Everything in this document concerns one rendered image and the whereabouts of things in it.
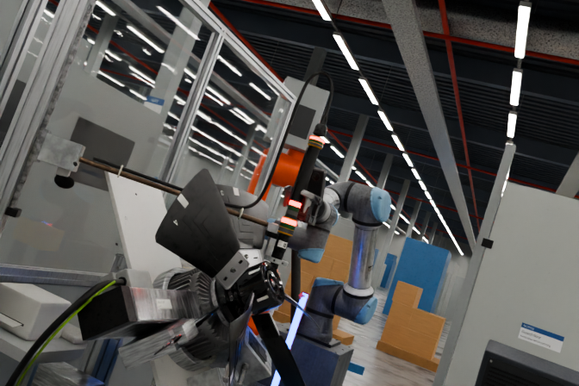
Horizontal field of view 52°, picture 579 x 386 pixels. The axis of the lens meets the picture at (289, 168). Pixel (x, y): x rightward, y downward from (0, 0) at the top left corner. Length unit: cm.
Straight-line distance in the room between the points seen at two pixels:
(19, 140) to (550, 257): 259
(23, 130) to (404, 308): 967
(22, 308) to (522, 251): 243
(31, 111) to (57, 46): 17
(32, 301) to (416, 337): 947
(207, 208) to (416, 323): 957
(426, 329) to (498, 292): 757
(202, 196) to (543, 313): 227
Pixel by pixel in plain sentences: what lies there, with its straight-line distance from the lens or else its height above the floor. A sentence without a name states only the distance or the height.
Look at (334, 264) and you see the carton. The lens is 971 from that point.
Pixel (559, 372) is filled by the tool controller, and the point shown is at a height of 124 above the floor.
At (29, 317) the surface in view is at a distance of 177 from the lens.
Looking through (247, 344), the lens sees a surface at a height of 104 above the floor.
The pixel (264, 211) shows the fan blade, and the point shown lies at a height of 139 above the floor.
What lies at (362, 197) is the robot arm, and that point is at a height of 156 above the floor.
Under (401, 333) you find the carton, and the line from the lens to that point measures 1090.
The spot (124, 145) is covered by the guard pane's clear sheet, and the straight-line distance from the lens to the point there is 214.
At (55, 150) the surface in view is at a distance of 160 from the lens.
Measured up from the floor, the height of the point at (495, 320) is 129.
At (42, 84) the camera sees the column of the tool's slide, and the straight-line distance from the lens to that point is 161.
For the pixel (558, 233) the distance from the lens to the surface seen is 337.
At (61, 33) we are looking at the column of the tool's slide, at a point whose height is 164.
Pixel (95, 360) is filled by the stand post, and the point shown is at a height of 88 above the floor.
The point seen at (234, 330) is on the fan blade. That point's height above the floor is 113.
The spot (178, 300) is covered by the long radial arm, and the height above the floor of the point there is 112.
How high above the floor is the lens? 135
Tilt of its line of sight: 6 degrees up
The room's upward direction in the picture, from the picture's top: 19 degrees clockwise
